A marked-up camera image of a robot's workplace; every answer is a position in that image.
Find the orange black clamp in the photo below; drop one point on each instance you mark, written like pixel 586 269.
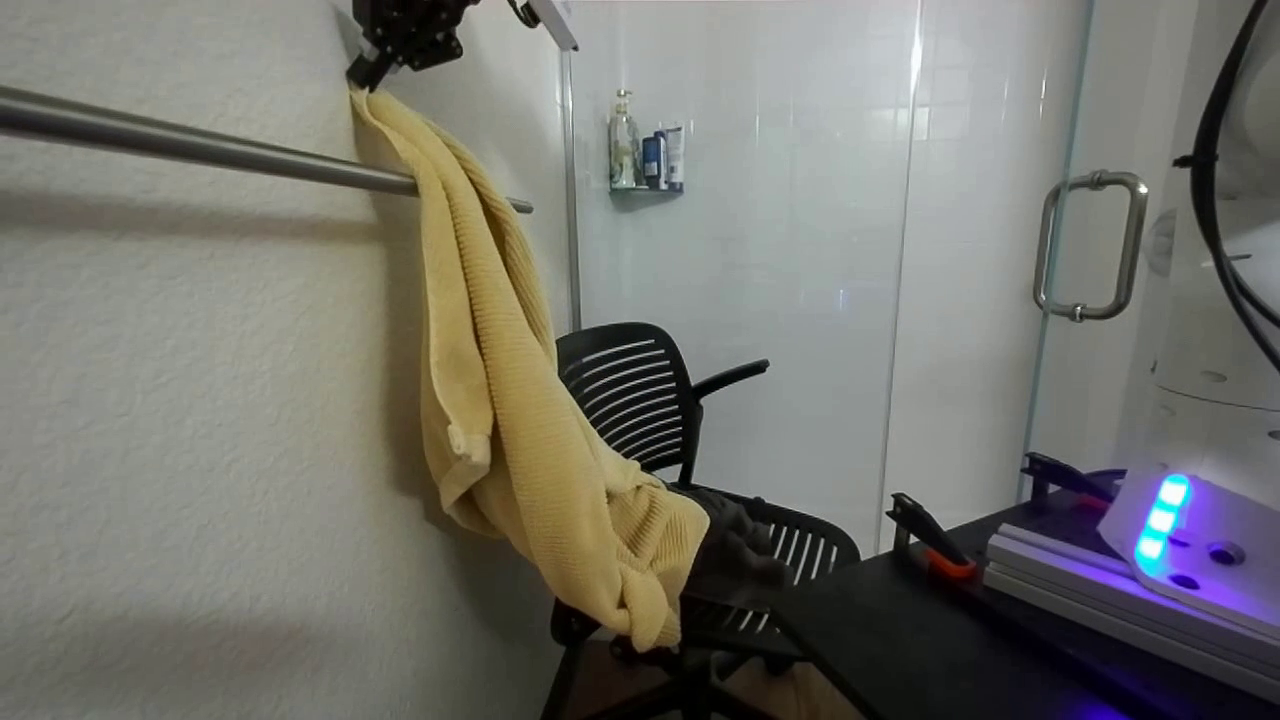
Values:
pixel 920 540

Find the chrome door handle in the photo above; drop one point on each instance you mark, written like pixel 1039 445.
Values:
pixel 1084 260

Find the yellow towel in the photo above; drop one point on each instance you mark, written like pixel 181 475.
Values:
pixel 507 445

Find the glass shower door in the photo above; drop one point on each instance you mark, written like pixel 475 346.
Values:
pixel 1092 354

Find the white soap bottle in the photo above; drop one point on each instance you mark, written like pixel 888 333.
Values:
pixel 621 145

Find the small shower shelf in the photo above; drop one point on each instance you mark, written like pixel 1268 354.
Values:
pixel 644 194

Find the chrome towel bar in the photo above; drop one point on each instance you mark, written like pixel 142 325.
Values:
pixel 107 130

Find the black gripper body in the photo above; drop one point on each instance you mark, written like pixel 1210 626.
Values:
pixel 418 34

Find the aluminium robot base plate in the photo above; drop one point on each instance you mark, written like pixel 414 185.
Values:
pixel 1134 602

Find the blue toiletry container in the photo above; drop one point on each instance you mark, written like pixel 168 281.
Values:
pixel 660 160

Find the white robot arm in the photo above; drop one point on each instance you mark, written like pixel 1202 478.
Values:
pixel 1202 513

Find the grey towel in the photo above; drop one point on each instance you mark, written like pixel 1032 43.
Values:
pixel 732 558

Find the black work table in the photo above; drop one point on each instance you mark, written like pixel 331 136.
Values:
pixel 907 645

